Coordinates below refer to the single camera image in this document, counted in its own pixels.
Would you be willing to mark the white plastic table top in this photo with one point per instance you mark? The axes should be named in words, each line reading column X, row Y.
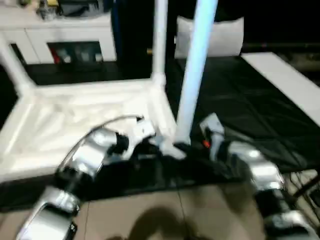
column 75, row 100

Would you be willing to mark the white plastic table leg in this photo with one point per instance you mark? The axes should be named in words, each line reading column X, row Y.
column 160, row 37
column 15, row 67
column 200, row 50

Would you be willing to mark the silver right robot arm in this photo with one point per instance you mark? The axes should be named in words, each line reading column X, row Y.
column 262, row 170

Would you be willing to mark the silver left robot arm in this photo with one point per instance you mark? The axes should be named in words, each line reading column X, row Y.
column 87, row 155

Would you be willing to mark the black mat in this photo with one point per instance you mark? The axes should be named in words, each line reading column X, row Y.
column 237, row 100

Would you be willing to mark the small tan tag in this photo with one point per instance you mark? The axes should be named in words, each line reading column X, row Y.
column 149, row 51

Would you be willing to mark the white flat panel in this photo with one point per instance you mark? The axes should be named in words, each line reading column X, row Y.
column 280, row 70

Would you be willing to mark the grey cushion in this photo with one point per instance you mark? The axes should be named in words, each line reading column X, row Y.
column 225, row 40

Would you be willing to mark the small white jar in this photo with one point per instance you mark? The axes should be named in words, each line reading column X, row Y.
column 66, row 58

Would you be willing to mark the dark blue vertical panel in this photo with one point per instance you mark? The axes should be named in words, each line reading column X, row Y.
column 117, row 30

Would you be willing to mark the black bar with red light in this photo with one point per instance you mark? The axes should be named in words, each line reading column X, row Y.
column 280, row 45

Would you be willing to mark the white cabinet with glass doors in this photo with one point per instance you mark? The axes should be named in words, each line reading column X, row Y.
column 75, row 30

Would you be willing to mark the grey bag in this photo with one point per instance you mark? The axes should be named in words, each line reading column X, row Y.
column 82, row 7

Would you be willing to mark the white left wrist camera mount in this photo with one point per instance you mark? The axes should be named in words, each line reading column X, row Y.
column 143, row 130

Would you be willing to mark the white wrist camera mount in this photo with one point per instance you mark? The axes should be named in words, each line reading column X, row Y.
column 211, row 123
column 143, row 130

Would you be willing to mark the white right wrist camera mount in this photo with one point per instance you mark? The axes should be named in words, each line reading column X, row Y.
column 211, row 123

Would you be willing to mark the black metal frame bar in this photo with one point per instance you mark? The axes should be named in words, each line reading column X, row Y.
column 305, row 186

